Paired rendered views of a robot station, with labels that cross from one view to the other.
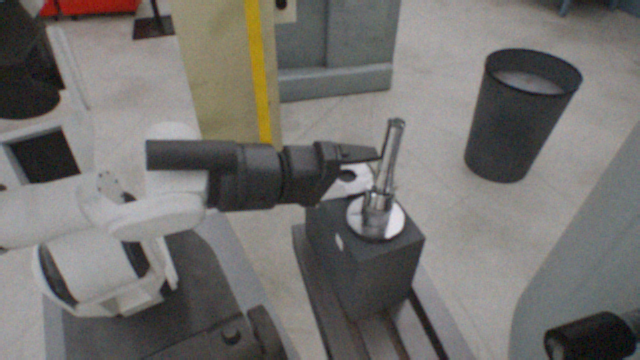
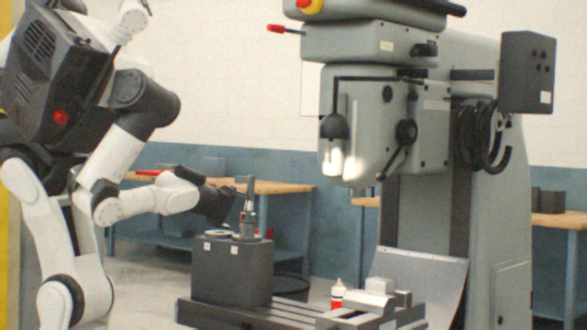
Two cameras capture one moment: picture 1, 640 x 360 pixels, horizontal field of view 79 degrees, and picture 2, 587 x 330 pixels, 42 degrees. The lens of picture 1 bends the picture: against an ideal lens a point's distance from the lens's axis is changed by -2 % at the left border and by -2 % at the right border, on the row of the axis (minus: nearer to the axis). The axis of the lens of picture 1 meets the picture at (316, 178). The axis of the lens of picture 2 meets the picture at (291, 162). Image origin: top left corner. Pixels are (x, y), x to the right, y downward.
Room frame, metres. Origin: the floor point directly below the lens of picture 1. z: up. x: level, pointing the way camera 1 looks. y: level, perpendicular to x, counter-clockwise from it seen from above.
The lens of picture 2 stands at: (-1.51, 1.10, 1.47)
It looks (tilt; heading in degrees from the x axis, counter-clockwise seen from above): 3 degrees down; 325
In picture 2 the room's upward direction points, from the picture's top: 2 degrees clockwise
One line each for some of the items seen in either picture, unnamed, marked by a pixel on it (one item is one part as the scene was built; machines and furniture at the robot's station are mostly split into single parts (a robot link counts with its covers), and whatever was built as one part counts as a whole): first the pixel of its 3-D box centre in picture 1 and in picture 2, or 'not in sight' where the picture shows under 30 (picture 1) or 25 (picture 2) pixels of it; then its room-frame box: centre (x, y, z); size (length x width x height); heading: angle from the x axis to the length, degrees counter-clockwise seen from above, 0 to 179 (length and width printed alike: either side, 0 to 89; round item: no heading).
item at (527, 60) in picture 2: not in sight; (529, 73); (-0.18, -0.59, 1.62); 0.20 x 0.09 x 0.21; 106
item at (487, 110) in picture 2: not in sight; (473, 136); (-0.06, -0.52, 1.45); 0.18 x 0.16 x 0.21; 106
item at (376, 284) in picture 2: not in sight; (380, 291); (-0.02, -0.23, 1.04); 0.06 x 0.05 x 0.06; 18
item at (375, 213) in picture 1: (378, 202); (247, 225); (0.41, -0.09, 1.16); 0.05 x 0.05 x 0.06
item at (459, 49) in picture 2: not in sight; (450, 67); (0.20, -0.69, 1.66); 0.80 x 0.23 x 0.20; 106
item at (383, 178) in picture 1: (388, 156); (249, 193); (0.41, -0.10, 1.25); 0.03 x 0.03 x 0.11
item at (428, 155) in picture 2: not in sight; (398, 126); (0.11, -0.40, 1.47); 0.24 x 0.19 x 0.26; 16
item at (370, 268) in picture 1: (356, 233); (232, 267); (0.46, -0.07, 1.03); 0.22 x 0.12 x 0.20; 23
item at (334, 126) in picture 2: not in sight; (334, 126); (-0.04, -0.05, 1.46); 0.07 x 0.07 x 0.06
